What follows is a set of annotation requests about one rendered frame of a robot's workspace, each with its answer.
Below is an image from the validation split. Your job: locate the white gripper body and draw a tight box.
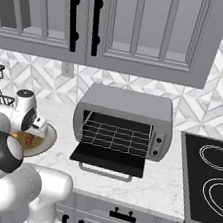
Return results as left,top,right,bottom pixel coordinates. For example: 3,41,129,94
27,123,50,140

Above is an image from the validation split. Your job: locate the red kebab skewer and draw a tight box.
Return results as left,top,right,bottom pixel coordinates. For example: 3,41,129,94
24,133,37,148

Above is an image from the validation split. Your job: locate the black toaster oven door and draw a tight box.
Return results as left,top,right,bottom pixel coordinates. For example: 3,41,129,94
67,139,148,180

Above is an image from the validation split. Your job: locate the silver toaster oven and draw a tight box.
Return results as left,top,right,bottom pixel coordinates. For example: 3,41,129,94
64,80,179,188

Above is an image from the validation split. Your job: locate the dark toaster oven knob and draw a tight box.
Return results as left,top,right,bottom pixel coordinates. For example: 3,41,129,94
154,135,164,145
151,148,161,158

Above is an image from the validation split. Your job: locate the round grey plate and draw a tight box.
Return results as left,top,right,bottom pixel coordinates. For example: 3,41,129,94
7,116,61,164

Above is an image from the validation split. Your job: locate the grey drawer front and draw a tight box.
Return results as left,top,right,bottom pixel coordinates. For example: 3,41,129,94
54,189,185,223

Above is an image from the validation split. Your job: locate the black hob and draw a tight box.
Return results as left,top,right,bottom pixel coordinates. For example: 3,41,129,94
167,130,223,223

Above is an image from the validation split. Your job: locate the white wall outlet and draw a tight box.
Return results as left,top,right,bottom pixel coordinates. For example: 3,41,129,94
59,61,77,80

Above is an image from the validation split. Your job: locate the wire toaster oven rack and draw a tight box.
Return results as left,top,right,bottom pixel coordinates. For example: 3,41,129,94
77,116,153,159

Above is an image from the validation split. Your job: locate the silver toaster oven door handle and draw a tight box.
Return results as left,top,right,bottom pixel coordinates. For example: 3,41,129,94
76,161,135,183

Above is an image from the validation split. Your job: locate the black drawer handle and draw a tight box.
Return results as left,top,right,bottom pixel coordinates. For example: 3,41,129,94
107,205,139,223

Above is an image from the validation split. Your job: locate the black wall cupboard handle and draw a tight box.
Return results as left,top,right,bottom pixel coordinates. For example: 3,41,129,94
60,0,85,54
85,0,108,58

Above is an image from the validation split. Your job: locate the grey wall cupboard door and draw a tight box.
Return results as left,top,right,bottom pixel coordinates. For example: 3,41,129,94
0,0,97,66
76,0,223,94

